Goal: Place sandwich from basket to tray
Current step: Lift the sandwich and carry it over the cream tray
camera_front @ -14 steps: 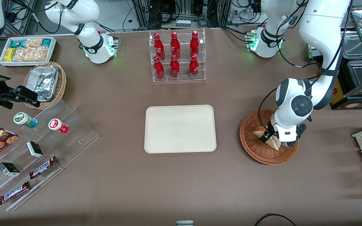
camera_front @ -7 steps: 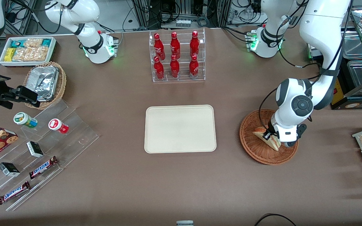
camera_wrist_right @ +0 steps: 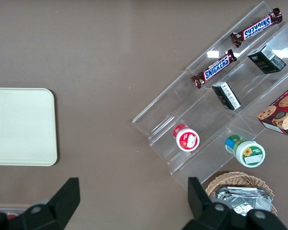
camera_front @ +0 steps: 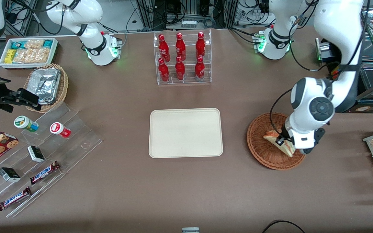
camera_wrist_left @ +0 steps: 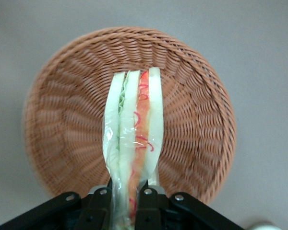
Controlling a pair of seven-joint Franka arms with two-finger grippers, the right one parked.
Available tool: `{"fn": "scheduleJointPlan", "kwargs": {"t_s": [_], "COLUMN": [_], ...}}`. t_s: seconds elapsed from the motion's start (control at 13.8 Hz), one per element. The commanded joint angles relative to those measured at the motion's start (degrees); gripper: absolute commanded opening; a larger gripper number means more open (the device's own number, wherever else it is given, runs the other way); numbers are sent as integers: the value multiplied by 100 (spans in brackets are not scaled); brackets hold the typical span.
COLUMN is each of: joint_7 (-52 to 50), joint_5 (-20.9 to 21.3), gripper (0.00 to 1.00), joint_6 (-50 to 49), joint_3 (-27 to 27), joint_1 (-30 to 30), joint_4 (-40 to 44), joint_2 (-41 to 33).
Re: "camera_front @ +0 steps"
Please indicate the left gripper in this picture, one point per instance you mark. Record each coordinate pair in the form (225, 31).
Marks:
(284, 134)

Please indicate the triangular sandwich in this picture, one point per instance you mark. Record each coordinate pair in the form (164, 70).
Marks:
(270, 136)

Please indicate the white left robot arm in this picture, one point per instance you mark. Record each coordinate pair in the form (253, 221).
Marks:
(335, 26)

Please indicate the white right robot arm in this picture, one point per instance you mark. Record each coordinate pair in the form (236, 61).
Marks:
(94, 42)

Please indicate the round brown wicker basket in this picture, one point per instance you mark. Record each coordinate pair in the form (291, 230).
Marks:
(264, 155)

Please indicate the oval wicker basket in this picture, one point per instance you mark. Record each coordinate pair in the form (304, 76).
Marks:
(64, 87)

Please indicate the cream rectangular tray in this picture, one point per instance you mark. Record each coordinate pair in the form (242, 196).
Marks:
(173, 132)

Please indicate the green lid cup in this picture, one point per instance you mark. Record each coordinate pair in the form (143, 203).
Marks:
(24, 123)

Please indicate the stacked foil containers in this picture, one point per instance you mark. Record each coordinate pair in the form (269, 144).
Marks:
(45, 84)

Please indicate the white plastic snack bin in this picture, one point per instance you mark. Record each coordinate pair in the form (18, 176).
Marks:
(2, 63)

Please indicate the yellow snack packet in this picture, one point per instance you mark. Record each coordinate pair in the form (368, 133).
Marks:
(10, 56)

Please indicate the large clear cracker bag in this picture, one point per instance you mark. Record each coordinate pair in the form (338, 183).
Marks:
(32, 55)

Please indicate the red lid cup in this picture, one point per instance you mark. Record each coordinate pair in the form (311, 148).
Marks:
(58, 129)

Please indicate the teal snack packet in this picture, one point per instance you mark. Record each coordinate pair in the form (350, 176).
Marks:
(48, 44)
(17, 44)

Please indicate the small black carton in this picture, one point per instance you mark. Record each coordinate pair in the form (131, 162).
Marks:
(36, 153)
(9, 174)

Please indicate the small clear cracker bag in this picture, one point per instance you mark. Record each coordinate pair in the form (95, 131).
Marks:
(34, 44)

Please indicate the clear acrylic stepped display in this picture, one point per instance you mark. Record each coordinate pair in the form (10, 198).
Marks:
(76, 142)

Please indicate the snickers chocolate bar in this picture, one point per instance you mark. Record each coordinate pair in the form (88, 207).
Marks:
(14, 198)
(44, 173)

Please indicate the red cola bottle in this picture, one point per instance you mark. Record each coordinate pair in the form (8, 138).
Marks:
(180, 47)
(163, 48)
(199, 71)
(200, 45)
(180, 71)
(163, 72)

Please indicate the clear acrylic bottle rack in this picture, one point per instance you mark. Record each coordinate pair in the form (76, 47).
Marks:
(188, 82)

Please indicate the grey device edge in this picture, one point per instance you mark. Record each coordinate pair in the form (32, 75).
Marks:
(190, 230)

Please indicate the grey power strip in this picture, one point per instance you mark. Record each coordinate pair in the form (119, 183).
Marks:
(189, 24)

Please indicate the aluminium equipment rack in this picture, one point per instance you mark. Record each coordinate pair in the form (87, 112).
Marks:
(149, 13)

